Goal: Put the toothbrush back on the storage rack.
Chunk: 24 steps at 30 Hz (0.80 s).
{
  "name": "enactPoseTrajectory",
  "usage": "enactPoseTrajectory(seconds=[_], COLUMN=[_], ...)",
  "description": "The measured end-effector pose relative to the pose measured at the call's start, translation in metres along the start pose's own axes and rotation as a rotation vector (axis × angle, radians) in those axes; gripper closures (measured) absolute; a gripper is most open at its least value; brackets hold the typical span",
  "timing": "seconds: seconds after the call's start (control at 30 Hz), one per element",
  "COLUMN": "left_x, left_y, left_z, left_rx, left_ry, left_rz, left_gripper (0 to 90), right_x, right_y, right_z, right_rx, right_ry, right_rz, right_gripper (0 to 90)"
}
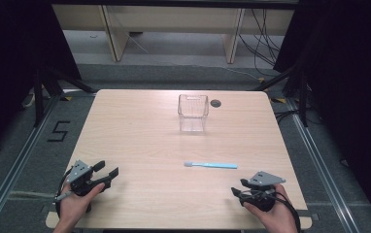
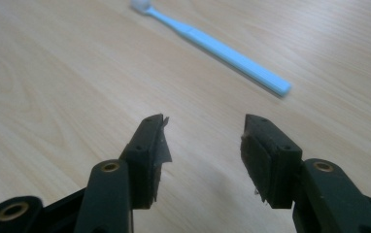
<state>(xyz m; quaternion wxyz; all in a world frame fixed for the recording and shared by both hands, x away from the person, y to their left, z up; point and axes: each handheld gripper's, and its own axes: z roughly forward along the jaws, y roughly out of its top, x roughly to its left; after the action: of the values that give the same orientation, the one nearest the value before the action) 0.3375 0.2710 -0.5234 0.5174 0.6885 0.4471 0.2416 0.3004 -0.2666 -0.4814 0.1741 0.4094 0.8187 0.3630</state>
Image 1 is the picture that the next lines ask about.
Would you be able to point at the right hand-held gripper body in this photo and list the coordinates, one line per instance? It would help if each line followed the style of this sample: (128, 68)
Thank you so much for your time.
(262, 194)

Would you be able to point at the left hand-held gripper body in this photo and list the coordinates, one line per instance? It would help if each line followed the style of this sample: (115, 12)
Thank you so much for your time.
(78, 173)

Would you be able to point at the light blue toothbrush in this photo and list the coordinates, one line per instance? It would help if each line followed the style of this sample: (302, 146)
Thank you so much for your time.
(212, 165)

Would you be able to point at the clear plastic container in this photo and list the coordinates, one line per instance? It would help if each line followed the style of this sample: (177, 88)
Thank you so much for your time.
(192, 113)

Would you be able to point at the person's right hand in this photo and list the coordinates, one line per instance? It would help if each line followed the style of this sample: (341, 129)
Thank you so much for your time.
(280, 215)

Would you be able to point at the person's left hand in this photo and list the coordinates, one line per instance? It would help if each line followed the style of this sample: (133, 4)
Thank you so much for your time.
(73, 205)

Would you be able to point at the grey plug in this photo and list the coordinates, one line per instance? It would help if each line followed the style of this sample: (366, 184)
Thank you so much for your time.
(63, 196)

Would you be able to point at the black tape floor mark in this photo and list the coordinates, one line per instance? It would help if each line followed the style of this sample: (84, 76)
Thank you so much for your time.
(59, 131)

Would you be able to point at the yellow floor tape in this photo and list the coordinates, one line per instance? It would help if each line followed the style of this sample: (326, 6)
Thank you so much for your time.
(68, 98)
(279, 100)

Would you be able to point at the black metal stand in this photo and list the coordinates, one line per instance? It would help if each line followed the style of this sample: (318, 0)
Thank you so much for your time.
(38, 97)
(303, 97)

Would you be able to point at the black curtain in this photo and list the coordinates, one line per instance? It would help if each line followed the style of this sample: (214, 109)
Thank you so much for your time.
(352, 81)
(12, 64)

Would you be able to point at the beige desk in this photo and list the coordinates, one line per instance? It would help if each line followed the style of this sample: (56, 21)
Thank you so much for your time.
(174, 19)

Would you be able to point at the metal floor rail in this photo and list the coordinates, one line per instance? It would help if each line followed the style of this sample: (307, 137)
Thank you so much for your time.
(15, 168)
(319, 161)

